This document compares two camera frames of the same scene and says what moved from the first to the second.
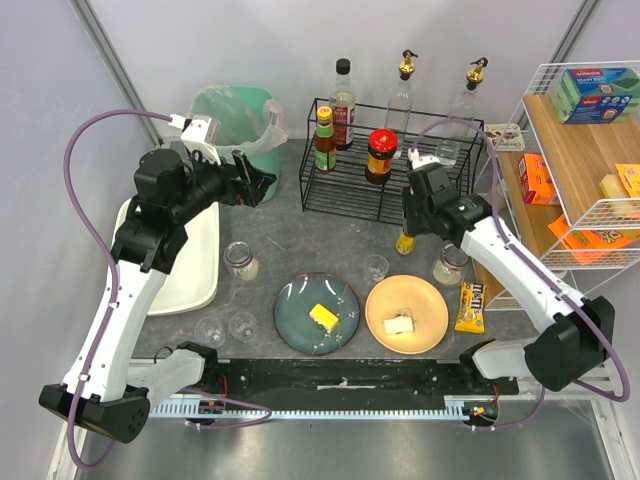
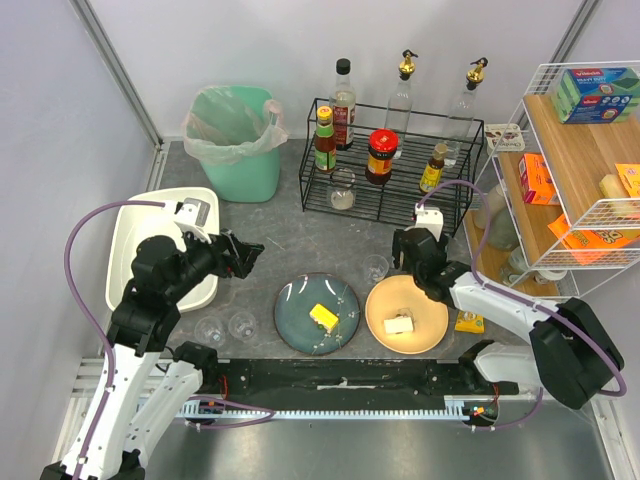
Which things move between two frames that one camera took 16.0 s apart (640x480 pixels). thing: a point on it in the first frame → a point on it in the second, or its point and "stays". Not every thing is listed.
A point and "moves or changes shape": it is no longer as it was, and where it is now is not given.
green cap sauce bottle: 325,145 stays
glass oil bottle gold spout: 400,103 stays
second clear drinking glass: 242,326 stays
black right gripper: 413,215 → 417,245
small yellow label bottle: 405,243 moves or changes shape
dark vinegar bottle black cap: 343,105 stays
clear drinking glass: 210,331 stays
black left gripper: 240,180 → 227,255
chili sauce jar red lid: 382,145 stays
